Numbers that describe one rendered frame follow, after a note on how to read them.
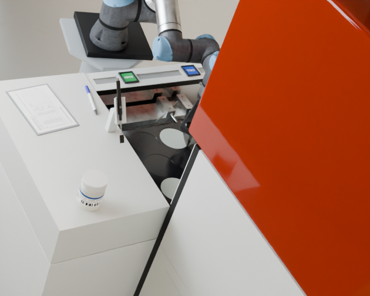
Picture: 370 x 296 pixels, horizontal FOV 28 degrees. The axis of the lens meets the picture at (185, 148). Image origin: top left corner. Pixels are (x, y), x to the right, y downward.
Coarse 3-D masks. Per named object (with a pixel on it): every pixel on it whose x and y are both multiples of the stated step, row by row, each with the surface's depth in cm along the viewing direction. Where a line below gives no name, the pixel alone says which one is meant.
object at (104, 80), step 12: (96, 72) 252; (108, 72) 254; (144, 72) 260; (156, 72) 262; (168, 72) 265; (180, 72) 267; (204, 72) 271; (96, 84) 248; (108, 84) 249; (120, 84) 251; (132, 84) 253; (144, 84) 255
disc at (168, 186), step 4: (164, 180) 231; (168, 180) 232; (172, 180) 232; (176, 180) 233; (164, 184) 230; (168, 184) 231; (172, 184) 231; (176, 184) 232; (164, 188) 229; (168, 188) 229; (172, 188) 230; (176, 188) 230; (164, 192) 228; (168, 192) 228; (172, 192) 229; (168, 196) 227; (172, 196) 227
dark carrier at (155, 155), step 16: (144, 128) 247; (160, 128) 250; (176, 128) 252; (144, 144) 241; (160, 144) 243; (144, 160) 235; (160, 160) 238; (176, 160) 240; (160, 176) 232; (176, 176) 234
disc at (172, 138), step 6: (162, 132) 248; (168, 132) 249; (174, 132) 250; (180, 132) 251; (162, 138) 246; (168, 138) 247; (174, 138) 248; (180, 138) 249; (168, 144) 244; (174, 144) 245; (180, 144) 246
